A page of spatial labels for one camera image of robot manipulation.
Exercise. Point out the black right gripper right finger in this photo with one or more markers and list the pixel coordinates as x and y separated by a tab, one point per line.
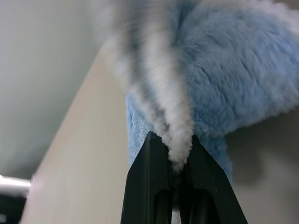
210	193

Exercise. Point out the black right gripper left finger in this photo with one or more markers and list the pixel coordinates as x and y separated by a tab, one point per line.
147	186

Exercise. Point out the light blue fluffy towel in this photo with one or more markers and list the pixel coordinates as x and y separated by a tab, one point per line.
233	70

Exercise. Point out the white metal bar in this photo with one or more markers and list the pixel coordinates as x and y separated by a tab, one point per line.
14	184

